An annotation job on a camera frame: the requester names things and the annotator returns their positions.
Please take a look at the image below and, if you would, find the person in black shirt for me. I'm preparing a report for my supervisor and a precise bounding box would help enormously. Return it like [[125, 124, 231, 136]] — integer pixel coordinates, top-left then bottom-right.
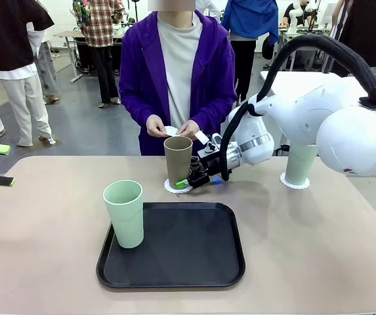
[[0, 0, 56, 148]]

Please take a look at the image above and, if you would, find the black corrugated cable hose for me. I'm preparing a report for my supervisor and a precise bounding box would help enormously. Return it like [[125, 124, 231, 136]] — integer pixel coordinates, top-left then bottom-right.
[[219, 34, 376, 182]]

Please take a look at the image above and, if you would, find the black bag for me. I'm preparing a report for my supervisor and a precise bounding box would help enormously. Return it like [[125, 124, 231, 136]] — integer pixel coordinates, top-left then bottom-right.
[[261, 32, 280, 60]]

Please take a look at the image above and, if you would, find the brown plastic cup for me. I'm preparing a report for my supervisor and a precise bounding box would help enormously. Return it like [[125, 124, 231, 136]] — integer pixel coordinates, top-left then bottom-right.
[[163, 136, 194, 190]]

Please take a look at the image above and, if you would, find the white scalloped paper coaster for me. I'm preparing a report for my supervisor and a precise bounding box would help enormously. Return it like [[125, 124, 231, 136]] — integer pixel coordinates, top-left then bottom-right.
[[161, 125, 184, 137], [279, 171, 312, 190], [163, 178, 195, 195]]

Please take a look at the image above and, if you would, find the black plastic tray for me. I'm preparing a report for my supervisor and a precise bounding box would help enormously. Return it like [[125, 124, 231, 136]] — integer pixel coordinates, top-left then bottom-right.
[[95, 201, 247, 289]]

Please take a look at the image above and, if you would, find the person in blue top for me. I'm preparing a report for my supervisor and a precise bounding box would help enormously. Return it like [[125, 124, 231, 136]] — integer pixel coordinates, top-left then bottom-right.
[[220, 0, 280, 106]]

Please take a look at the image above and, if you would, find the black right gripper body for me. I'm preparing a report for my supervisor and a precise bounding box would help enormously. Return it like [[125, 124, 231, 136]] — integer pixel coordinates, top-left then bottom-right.
[[198, 148, 226, 180]]

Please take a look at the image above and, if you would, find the person in grey trousers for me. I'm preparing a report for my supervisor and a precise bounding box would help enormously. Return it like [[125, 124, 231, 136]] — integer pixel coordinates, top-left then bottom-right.
[[26, 19, 60, 104]]

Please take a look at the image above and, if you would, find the wooden top desk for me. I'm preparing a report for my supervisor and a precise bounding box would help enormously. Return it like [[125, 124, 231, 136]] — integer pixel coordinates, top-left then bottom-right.
[[53, 30, 123, 83]]

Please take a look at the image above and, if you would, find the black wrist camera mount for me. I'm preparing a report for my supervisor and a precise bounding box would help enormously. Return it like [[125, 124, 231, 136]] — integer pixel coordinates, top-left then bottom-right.
[[203, 133, 224, 154]]

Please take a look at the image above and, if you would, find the person's left hand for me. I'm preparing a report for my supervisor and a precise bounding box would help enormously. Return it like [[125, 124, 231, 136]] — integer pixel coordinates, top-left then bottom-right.
[[177, 119, 202, 140]]

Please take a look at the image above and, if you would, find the pale green cup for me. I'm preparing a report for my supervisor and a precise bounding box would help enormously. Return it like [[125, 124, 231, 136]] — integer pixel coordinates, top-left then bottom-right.
[[284, 143, 319, 185], [102, 178, 145, 249]]

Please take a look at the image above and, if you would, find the person in purple jacket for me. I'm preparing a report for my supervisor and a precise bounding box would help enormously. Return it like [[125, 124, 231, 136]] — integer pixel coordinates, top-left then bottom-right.
[[118, 0, 238, 157]]

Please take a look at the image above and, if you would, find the purple-sleeved left forearm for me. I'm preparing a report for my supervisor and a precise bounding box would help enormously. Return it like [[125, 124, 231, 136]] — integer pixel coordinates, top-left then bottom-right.
[[190, 91, 238, 132]]

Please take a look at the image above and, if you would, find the person's right hand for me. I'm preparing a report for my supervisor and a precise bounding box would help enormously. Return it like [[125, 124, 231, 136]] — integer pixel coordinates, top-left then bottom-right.
[[146, 114, 173, 138]]

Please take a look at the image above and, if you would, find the person in black dress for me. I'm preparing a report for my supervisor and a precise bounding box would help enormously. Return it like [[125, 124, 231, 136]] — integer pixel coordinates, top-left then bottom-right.
[[330, 0, 376, 78]]

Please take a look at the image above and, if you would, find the purple-sleeved right forearm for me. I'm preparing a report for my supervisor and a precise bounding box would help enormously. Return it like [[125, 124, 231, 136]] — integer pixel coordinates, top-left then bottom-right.
[[119, 91, 156, 127]]

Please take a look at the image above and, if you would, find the person in plaid shirt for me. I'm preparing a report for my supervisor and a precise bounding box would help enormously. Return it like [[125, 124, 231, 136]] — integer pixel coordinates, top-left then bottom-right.
[[72, 0, 125, 108]]

